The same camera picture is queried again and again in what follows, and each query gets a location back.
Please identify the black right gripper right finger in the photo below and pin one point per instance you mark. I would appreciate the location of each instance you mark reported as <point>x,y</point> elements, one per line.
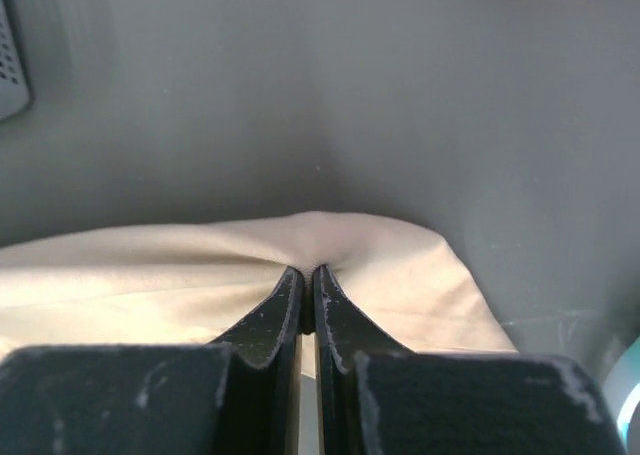
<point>346,341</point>

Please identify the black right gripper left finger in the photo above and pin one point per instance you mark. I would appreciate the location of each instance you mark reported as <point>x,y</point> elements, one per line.
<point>257,366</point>

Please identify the beige t shirt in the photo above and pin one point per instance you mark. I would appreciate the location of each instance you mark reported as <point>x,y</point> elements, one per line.
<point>190,283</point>

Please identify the teal cat ear headphones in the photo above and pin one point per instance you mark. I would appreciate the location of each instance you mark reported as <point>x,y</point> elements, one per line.
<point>621,390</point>

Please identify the white plastic laundry basket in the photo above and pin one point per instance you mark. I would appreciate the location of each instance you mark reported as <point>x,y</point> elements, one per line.
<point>15,90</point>

